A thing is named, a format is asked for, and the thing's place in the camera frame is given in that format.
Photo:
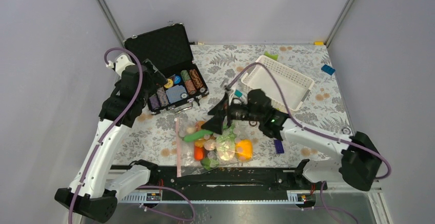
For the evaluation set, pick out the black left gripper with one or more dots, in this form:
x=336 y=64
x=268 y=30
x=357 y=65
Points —
x=157 y=80

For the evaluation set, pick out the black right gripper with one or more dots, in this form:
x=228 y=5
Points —
x=216 y=123

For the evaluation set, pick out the white plastic basket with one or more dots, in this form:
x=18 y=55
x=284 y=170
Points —
x=285 y=86

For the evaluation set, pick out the yellow bell pepper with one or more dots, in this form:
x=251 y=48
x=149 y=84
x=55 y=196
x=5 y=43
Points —
x=244 y=150

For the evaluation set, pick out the green lettuce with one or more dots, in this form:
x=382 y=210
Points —
x=225 y=145

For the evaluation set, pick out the green cucumber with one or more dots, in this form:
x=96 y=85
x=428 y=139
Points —
x=197 y=135

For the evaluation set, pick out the clear zip top bag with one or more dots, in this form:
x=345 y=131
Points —
x=185 y=162

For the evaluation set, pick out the orange carrot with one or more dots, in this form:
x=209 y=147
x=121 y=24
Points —
x=199 y=153

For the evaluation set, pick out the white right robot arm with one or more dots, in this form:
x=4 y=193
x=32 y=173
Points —
x=354 y=158

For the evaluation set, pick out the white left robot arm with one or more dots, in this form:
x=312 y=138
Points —
x=89 y=194

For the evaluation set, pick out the purple toy brick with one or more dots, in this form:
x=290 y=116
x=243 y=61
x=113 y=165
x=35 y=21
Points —
x=278 y=145

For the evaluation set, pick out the black poker chip case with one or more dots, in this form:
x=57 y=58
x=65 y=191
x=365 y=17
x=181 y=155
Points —
x=169 y=49

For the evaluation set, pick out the teal toy block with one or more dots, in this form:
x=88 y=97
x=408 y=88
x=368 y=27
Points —
x=238 y=94

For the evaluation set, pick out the floral table mat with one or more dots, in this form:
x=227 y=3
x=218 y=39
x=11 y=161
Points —
x=152 y=137

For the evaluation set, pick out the green plastic piece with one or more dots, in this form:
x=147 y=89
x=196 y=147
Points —
x=271 y=56

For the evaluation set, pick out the blue toy brick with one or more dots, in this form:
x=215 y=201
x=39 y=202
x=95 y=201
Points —
x=328 y=69

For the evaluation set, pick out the small yellow corner block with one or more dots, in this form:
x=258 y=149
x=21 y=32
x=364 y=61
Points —
x=318 y=43

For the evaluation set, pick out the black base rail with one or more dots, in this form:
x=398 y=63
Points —
x=227 y=185

